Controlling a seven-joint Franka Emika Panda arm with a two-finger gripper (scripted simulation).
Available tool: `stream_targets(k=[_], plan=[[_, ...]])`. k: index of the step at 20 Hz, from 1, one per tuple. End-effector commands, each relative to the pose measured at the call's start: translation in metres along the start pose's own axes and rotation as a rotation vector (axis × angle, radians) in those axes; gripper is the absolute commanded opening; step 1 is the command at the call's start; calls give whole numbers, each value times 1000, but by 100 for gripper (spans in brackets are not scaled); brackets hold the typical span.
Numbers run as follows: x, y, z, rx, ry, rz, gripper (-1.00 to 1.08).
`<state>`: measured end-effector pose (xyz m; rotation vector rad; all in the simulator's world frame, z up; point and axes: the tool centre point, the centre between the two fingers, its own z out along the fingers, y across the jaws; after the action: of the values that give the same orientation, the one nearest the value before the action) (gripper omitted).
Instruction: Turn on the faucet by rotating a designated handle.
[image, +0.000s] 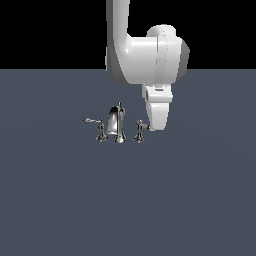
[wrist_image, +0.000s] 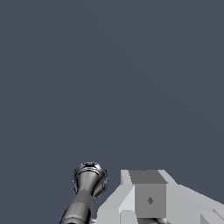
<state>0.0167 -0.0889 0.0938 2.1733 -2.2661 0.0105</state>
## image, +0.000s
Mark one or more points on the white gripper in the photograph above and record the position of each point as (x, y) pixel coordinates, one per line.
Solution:
(158, 106)

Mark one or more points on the chrome faucet spout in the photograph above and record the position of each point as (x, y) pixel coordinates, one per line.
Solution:
(116, 122)

